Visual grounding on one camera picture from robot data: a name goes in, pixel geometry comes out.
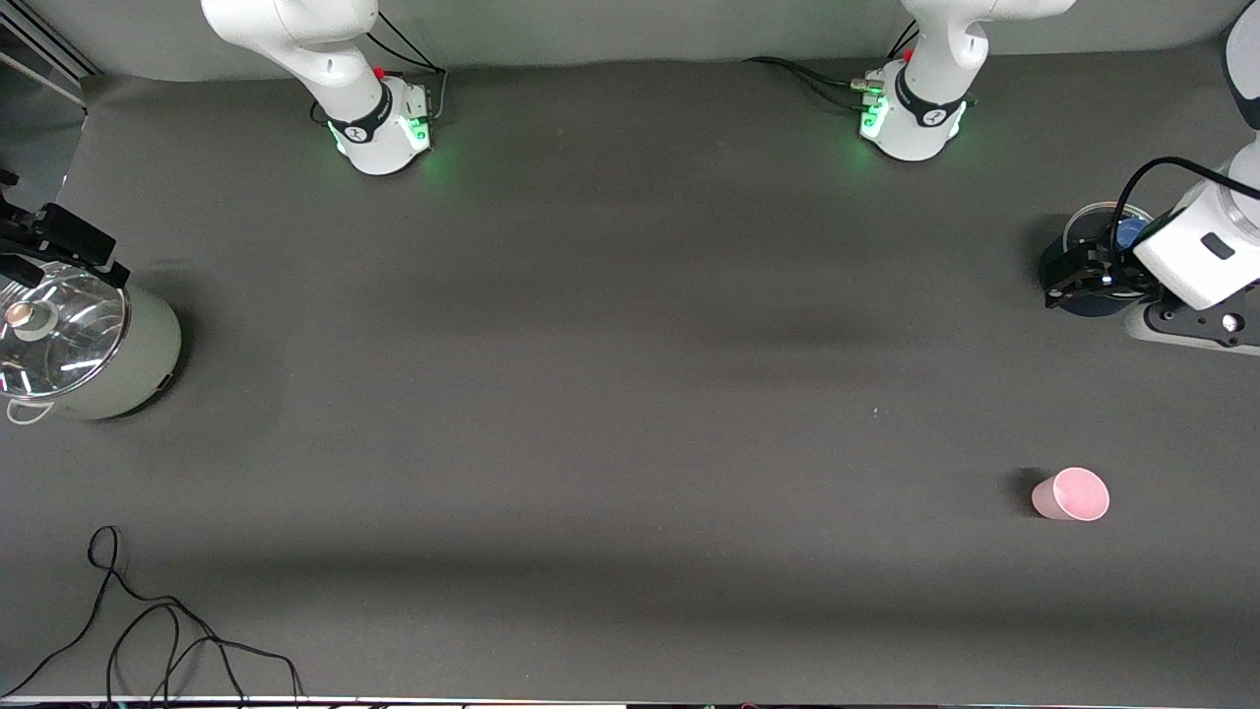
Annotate thin black loose cable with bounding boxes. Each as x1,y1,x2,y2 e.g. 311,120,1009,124
0,525,304,703

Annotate dark blue saucepan glass lid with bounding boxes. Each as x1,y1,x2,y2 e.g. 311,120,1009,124
1038,202,1159,319

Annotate black left arm base cables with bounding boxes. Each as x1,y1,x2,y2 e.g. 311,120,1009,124
743,20,922,115

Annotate black arm base cables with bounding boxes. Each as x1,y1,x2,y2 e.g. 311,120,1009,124
310,10,450,127
743,20,922,115

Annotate black right arm base cables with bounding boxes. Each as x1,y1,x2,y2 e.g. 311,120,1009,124
310,10,450,127

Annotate metal frame rail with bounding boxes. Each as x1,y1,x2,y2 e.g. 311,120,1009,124
0,0,101,111

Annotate pink plastic cup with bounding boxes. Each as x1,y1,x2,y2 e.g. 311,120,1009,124
1031,467,1111,522

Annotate sage green cooking pot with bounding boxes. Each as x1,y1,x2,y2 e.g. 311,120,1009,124
0,258,184,426

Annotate glass lid with blue knob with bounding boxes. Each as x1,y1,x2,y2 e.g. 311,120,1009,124
1067,202,1154,259

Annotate glass lid with beige knob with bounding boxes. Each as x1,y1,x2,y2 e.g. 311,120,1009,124
0,261,131,401

